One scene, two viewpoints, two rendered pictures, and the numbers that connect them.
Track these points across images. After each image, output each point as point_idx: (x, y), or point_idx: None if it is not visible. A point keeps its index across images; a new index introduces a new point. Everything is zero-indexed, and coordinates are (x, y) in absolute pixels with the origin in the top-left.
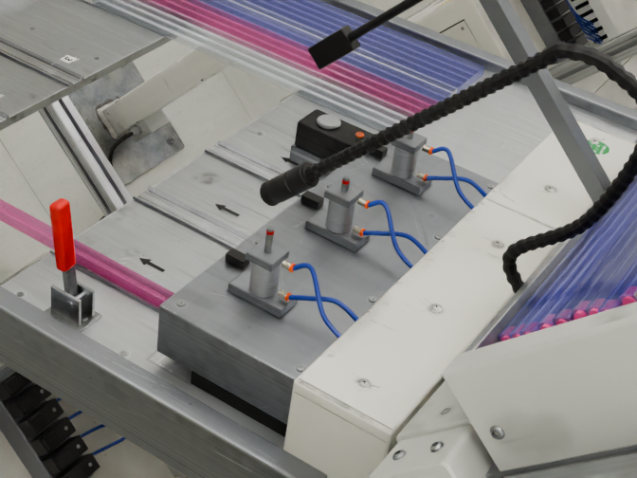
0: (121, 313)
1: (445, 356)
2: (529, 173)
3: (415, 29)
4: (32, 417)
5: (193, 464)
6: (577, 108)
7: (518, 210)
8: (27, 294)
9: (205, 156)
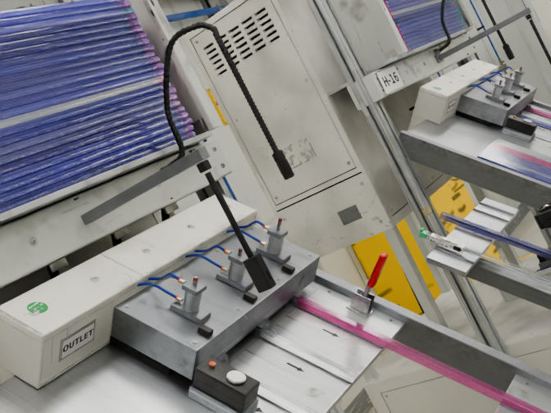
0: (336, 309)
1: (189, 211)
2: (104, 290)
3: None
4: None
5: None
6: None
7: (124, 268)
8: (387, 319)
9: (321, 412)
